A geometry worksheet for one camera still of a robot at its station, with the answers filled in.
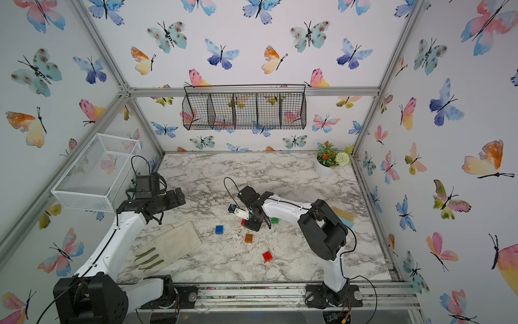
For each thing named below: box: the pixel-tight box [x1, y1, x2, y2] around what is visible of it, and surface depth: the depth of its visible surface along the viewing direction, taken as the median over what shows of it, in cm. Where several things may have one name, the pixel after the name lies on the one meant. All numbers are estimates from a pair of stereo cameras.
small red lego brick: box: [262, 251, 274, 262], surface depth 84 cm
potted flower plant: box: [314, 140, 355, 178], surface depth 101 cm
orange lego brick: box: [244, 233, 254, 244], surface depth 88 cm
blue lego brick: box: [215, 225, 225, 235], surface depth 92 cm
